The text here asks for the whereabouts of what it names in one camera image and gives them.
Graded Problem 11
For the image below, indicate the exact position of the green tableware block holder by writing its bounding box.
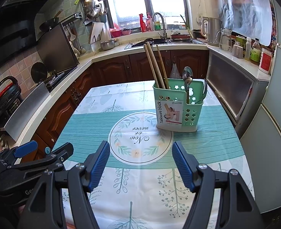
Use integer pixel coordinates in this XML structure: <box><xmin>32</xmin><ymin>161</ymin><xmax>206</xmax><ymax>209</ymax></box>
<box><xmin>153</xmin><ymin>79</ymin><xmax>204</xmax><ymax>132</ymax></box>

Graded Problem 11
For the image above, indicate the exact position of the tan chopstick red band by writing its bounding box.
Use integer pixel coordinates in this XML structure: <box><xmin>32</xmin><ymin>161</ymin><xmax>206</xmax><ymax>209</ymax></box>
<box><xmin>156</xmin><ymin>45</ymin><xmax>170</xmax><ymax>90</ymax></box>

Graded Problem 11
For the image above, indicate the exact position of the steel spoon gold handle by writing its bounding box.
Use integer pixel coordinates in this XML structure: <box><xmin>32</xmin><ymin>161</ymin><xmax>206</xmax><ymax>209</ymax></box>
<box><xmin>182</xmin><ymin>66</ymin><xmax>193</xmax><ymax>81</ymax></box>

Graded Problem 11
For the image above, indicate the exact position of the cream chopstick red end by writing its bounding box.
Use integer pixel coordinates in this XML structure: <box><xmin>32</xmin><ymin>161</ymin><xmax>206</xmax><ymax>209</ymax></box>
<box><xmin>146</xmin><ymin>42</ymin><xmax>166</xmax><ymax>89</ymax></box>

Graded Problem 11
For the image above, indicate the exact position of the brown chopstick gold tip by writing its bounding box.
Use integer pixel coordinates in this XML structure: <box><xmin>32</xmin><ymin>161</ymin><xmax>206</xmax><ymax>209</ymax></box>
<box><xmin>144</xmin><ymin>44</ymin><xmax>159</xmax><ymax>88</ymax></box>

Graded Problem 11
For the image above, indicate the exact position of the wooden handle steel spoon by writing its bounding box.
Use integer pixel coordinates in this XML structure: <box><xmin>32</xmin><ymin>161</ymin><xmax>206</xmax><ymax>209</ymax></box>
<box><xmin>184</xmin><ymin>77</ymin><xmax>193</xmax><ymax>104</ymax></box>

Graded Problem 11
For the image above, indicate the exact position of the kitchen sink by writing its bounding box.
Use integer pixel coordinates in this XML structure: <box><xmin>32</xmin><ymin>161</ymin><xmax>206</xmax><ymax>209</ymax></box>
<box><xmin>124</xmin><ymin>38</ymin><xmax>170</xmax><ymax>49</ymax></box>

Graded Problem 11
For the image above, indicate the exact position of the steel kitchen faucet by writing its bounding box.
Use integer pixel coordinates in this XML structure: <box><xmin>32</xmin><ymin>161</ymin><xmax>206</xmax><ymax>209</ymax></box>
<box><xmin>151</xmin><ymin>12</ymin><xmax>168</xmax><ymax>40</ymax></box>

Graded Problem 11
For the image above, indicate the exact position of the steel splash guard panel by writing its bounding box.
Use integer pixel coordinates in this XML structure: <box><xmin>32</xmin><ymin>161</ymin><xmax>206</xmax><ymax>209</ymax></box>
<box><xmin>4</xmin><ymin>82</ymin><xmax>49</xmax><ymax>142</ymax></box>

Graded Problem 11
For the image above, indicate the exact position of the black red rice cooker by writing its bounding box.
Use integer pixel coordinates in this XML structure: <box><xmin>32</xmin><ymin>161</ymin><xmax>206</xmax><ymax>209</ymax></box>
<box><xmin>0</xmin><ymin>76</ymin><xmax>23</xmax><ymax>127</ymax></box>

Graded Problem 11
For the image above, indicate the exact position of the pale green refrigerator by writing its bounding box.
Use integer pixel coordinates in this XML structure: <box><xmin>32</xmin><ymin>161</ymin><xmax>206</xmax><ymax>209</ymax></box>
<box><xmin>240</xmin><ymin>1</ymin><xmax>281</xmax><ymax>213</ymax></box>

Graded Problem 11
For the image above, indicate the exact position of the black gas stove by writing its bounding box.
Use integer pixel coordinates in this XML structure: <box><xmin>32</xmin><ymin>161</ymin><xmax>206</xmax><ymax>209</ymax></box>
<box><xmin>44</xmin><ymin>67</ymin><xmax>76</xmax><ymax>92</ymax></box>

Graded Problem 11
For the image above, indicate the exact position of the black frying pan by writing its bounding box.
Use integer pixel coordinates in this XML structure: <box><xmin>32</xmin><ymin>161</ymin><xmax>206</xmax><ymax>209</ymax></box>
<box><xmin>31</xmin><ymin>62</ymin><xmax>48</xmax><ymax>84</ymax></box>

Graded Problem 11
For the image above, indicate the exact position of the leaf patterned tablecloth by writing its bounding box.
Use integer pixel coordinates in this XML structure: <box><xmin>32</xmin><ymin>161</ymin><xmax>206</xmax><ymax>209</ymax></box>
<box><xmin>55</xmin><ymin>81</ymin><xmax>253</xmax><ymax>228</ymax></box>

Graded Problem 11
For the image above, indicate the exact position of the steel dishwasher cabinet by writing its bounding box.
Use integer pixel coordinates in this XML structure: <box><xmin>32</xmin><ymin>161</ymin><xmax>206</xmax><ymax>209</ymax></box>
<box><xmin>206</xmin><ymin>45</ymin><xmax>271</xmax><ymax>138</ymax></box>

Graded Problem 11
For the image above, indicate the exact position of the small steel pot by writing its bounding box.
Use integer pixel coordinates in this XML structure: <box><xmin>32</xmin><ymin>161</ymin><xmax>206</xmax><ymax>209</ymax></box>
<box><xmin>100</xmin><ymin>39</ymin><xmax>115</xmax><ymax>51</ymax></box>

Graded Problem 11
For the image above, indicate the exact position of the black range hood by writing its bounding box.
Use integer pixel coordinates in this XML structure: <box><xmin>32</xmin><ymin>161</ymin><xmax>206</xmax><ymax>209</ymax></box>
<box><xmin>0</xmin><ymin>0</ymin><xmax>59</xmax><ymax>67</ymax></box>

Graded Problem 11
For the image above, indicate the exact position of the red basin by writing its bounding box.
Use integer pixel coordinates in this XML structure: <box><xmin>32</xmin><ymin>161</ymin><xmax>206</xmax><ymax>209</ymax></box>
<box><xmin>110</xmin><ymin>28</ymin><xmax>122</xmax><ymax>38</ymax></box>

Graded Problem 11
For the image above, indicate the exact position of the green label oil bottle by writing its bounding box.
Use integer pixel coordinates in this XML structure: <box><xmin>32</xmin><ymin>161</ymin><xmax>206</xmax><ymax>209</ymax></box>
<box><xmin>249</xmin><ymin>38</ymin><xmax>261</xmax><ymax>65</ymax></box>

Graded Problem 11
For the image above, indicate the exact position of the red label white canister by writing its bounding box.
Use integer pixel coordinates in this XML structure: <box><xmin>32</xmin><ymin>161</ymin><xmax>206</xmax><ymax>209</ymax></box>
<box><xmin>259</xmin><ymin>48</ymin><xmax>273</xmax><ymax>74</ymax></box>

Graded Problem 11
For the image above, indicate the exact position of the red spray bottle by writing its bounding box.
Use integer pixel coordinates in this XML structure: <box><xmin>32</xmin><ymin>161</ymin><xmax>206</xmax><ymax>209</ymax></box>
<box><xmin>139</xmin><ymin>14</ymin><xmax>147</xmax><ymax>33</ymax></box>

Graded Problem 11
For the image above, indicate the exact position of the glass pitcher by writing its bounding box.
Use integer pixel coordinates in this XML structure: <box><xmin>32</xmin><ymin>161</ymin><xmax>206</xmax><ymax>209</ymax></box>
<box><xmin>216</xmin><ymin>28</ymin><xmax>232</xmax><ymax>52</ymax></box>

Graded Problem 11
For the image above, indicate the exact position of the window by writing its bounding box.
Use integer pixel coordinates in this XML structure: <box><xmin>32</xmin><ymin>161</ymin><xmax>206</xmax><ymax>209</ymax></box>
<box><xmin>104</xmin><ymin>0</ymin><xmax>192</xmax><ymax>33</ymax></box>

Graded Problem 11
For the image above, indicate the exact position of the steel electric kettle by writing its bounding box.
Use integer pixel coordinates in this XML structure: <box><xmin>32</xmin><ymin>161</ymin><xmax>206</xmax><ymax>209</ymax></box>
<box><xmin>201</xmin><ymin>17</ymin><xmax>221</xmax><ymax>47</ymax></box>

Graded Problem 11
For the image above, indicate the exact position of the hanging plastic bag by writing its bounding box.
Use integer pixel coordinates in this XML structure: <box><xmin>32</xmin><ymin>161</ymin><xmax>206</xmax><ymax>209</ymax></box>
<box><xmin>217</xmin><ymin>0</ymin><xmax>273</xmax><ymax>46</ymax></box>

